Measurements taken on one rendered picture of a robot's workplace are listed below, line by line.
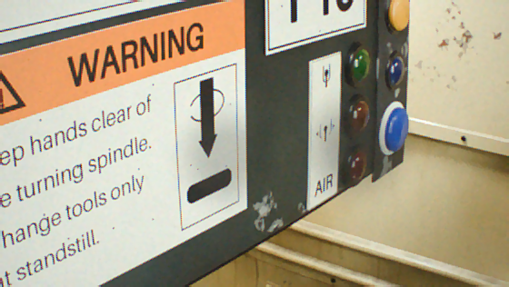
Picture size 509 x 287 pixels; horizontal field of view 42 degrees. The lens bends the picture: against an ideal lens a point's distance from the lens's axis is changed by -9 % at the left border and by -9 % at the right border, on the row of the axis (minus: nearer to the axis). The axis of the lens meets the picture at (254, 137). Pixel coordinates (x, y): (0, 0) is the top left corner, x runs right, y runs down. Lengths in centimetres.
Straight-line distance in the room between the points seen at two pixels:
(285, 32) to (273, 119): 4
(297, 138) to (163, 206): 10
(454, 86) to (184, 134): 95
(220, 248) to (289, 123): 7
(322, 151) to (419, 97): 87
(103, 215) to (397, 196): 110
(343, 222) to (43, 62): 123
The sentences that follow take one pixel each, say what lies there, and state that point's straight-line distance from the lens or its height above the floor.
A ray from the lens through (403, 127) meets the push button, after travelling 48.
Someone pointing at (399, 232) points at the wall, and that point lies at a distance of 139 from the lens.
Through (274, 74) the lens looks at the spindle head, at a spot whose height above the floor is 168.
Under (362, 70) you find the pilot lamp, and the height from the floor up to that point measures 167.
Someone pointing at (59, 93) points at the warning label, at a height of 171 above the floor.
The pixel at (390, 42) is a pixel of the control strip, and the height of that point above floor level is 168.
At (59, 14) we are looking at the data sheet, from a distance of 25.
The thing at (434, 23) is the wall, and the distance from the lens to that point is 123.
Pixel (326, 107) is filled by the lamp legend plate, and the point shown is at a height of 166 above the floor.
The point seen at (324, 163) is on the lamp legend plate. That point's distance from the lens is 41.
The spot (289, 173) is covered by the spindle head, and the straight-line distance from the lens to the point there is 38.
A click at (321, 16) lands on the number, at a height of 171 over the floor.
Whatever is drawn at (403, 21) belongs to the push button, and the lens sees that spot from 46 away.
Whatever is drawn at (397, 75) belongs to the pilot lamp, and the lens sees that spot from 46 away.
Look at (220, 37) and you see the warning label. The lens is 32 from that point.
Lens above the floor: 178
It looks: 20 degrees down
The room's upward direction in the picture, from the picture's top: 1 degrees counter-clockwise
